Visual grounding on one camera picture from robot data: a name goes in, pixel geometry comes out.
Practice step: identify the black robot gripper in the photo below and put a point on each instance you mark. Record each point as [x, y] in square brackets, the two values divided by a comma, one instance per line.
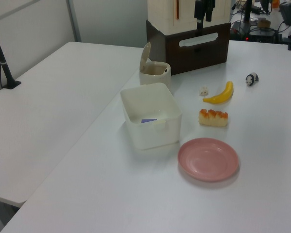
[206, 2]

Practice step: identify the white paper ball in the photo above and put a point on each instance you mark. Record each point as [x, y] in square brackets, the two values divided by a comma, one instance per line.
[204, 91]

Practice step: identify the beige trash can with lid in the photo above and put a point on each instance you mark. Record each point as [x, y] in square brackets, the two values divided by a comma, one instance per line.
[155, 78]

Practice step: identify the cream plastic storage box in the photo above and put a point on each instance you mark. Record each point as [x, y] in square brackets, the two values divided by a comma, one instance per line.
[215, 12]

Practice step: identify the dark brown drawer box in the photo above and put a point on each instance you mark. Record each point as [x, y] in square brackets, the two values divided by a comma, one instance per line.
[174, 53]

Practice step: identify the black electronics base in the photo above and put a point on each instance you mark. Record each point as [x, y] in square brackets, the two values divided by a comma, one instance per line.
[254, 32]

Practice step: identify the brown cardboard item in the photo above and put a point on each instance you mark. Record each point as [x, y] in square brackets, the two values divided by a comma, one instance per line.
[263, 23]

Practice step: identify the orange object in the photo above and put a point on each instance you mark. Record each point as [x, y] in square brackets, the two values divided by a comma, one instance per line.
[275, 3]

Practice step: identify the black and white panda figure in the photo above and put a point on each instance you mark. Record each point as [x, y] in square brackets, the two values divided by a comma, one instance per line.
[251, 79]

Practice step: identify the yellow toy banana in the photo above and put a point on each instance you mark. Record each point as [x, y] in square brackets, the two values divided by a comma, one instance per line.
[221, 96]

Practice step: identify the toy bread with orange topping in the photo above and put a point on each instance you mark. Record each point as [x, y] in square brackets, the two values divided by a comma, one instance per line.
[212, 119]

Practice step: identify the purple card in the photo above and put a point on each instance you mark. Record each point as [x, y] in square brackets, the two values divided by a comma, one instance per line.
[148, 121]

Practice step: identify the white square plastic container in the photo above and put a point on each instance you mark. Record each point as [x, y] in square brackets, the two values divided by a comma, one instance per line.
[155, 138]

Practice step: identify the pink plate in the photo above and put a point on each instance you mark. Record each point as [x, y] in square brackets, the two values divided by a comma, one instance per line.
[208, 160]

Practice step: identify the grey partition frame post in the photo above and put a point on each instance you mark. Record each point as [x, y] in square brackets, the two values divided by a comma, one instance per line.
[74, 21]

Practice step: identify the black camera stand pole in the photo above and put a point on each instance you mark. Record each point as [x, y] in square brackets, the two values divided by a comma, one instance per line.
[4, 68]

